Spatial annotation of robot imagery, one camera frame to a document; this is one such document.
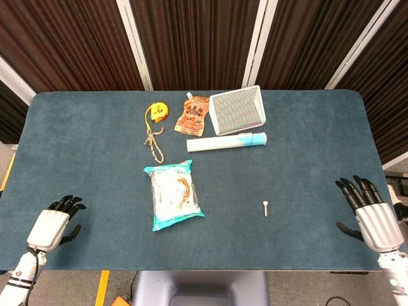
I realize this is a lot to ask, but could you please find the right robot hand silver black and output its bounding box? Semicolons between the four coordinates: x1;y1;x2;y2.
335;175;406;254

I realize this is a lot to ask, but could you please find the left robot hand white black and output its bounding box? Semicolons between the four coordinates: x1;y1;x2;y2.
26;194;87;254

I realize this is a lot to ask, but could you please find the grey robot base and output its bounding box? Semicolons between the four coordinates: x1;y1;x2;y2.
132;270;270;306

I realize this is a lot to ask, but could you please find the yellow floor tape strip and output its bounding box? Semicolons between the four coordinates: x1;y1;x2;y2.
94;270;110;306

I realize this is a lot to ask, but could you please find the blue felt table mat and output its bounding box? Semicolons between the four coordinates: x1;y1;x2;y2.
0;89;399;272

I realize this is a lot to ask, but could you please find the orange floor device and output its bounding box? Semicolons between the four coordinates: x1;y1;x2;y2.
112;295;135;306

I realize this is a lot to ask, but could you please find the teal noodle packet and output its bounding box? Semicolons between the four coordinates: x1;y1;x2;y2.
143;159;206;233

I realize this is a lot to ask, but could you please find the brown corrugated partition panel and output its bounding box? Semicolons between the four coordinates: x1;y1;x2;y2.
129;0;261;91
256;0;388;91
337;0;408;165
0;0;145;94

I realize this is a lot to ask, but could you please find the yellow tape measure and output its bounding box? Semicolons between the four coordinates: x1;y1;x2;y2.
145;101;170;135

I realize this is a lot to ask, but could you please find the white and blue tube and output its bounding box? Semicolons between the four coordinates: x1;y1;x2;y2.
186;131;268;153

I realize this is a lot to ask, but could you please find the orange sauce pouch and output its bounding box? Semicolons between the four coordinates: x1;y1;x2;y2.
173;91;210;137

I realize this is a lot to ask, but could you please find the white mesh basket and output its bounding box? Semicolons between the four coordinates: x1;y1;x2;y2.
208;85;266;136

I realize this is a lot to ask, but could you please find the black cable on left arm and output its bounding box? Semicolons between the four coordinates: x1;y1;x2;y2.
24;247;48;306

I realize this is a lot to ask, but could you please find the black equipment frame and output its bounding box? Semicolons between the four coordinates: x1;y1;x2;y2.
384;170;408;197

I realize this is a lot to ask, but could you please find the black floor cable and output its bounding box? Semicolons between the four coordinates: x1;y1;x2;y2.
128;270;140;299

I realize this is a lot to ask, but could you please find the braided jute rope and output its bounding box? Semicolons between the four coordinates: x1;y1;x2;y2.
142;126;166;165

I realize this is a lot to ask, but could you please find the white partition post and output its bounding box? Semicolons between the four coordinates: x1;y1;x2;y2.
0;55;36;106
242;0;278;87
324;0;401;90
116;0;154;91

